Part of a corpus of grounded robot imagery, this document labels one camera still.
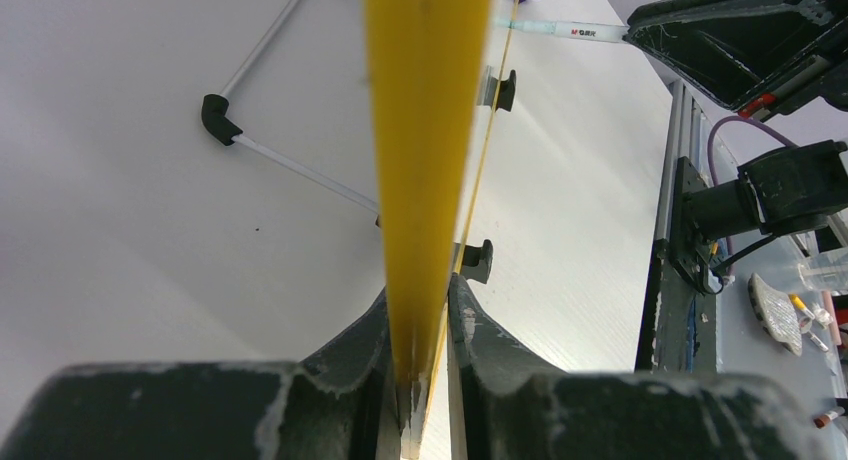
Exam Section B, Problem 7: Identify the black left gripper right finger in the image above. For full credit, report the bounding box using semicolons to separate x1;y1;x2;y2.
447;275;828;459

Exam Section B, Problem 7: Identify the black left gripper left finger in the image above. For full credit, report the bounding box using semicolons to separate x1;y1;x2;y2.
1;296;401;459

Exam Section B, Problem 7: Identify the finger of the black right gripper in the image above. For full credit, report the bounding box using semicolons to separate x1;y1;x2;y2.
625;0;847;111

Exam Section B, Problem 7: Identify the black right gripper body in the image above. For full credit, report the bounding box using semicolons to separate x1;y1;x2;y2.
735;46;847;122

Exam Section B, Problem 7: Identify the green whiteboard marker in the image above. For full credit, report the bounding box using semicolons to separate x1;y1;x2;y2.
495;18;629;43

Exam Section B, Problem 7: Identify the yellow framed whiteboard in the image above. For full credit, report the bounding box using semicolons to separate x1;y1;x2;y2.
200;0;518;460

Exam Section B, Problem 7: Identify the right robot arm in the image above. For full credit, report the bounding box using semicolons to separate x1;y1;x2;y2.
626;0;847;238

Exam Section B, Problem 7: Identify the clear plastic container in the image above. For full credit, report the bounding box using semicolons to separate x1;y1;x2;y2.
798;251;847;291

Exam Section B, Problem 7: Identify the aluminium frame rail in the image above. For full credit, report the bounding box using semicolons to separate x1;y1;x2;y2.
653;79;703;247

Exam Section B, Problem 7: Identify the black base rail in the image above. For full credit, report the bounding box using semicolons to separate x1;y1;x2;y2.
634;156;717;374

